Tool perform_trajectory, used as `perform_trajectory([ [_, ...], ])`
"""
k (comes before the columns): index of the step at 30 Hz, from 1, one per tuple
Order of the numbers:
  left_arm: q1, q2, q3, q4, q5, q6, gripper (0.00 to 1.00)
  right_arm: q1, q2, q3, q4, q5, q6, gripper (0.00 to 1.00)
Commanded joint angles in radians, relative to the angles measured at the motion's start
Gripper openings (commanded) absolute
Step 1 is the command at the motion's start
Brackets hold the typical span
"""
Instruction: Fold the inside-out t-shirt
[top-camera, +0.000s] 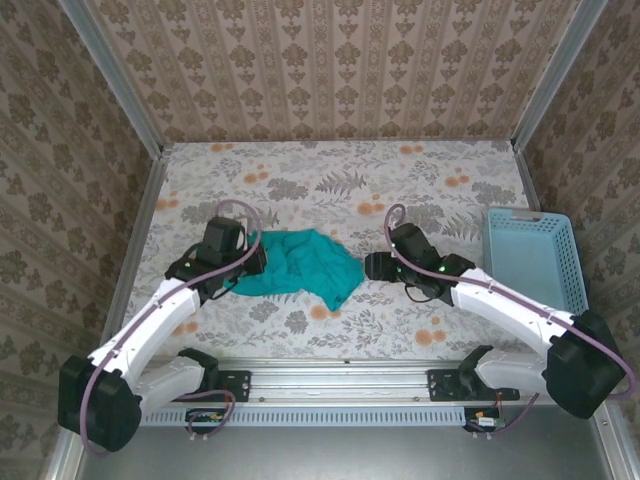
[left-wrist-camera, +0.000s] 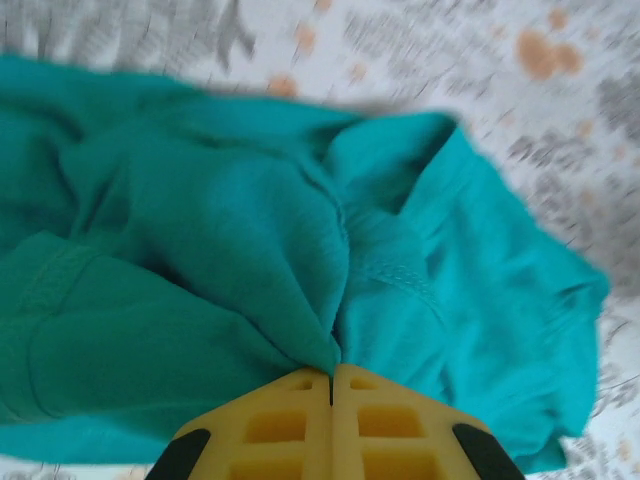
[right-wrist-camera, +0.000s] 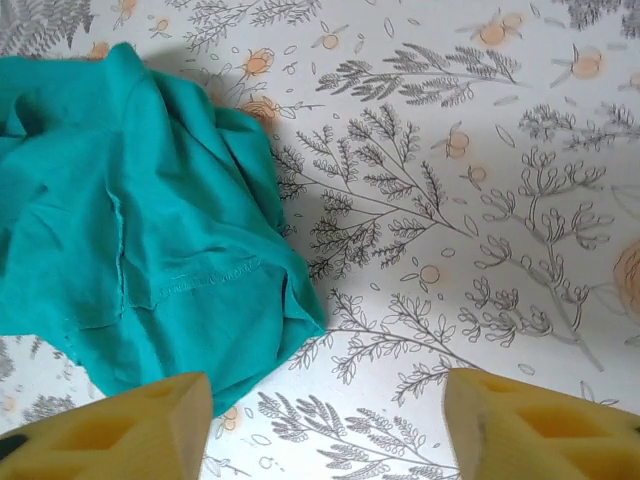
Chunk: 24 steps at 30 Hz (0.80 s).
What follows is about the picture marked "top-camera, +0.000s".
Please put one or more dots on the light blue plastic basket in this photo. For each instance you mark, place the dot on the light blue plastic basket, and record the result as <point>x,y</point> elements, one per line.
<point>535,255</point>

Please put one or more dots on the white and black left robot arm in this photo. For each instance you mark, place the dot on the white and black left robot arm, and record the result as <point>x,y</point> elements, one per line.
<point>150,325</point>

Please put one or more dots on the aluminium frame post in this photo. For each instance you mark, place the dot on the aluminium frame post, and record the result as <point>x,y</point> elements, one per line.
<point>114,75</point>
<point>555,75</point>

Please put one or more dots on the grey metal floor panel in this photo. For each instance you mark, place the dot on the grey metal floor panel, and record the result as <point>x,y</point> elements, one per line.
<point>325,455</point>

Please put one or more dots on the aluminium table side rail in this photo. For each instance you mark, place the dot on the aluminium table side rail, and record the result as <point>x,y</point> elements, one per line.
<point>143,225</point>
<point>530,175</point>

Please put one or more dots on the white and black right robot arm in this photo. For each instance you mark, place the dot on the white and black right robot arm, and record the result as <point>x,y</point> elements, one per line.
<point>515,305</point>

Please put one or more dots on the small black electronics board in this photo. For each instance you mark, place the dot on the small black electronics board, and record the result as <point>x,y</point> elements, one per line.
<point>482,422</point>
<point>202,424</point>

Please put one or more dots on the teal t-shirt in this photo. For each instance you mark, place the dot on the teal t-shirt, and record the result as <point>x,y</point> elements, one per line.
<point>310,265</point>

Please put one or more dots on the floral table cover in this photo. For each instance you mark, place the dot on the floral table cover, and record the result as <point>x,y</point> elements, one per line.
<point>325,170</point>

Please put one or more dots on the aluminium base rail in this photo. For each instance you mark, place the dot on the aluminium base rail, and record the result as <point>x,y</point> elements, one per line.
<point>335,385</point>

